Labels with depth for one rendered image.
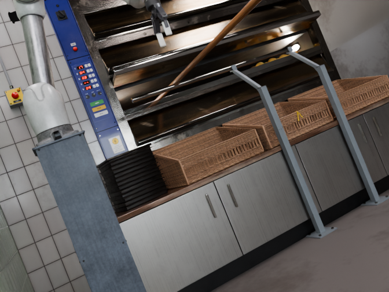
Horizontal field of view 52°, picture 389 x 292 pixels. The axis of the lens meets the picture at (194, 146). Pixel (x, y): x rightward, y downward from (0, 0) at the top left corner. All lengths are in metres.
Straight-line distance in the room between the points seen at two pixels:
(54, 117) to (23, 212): 0.97
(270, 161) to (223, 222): 0.47
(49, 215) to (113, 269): 0.96
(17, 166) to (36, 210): 0.29
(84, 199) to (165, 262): 0.65
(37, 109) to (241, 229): 1.26
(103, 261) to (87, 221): 0.18
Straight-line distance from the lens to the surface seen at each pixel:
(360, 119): 2.92
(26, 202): 2.61
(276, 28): 3.27
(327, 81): 2.74
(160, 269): 2.16
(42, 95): 1.81
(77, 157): 1.73
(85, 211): 1.72
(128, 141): 2.70
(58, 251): 2.62
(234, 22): 1.75
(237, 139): 2.41
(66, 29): 2.84
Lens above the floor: 0.73
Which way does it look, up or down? 1 degrees up
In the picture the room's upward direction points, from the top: 22 degrees counter-clockwise
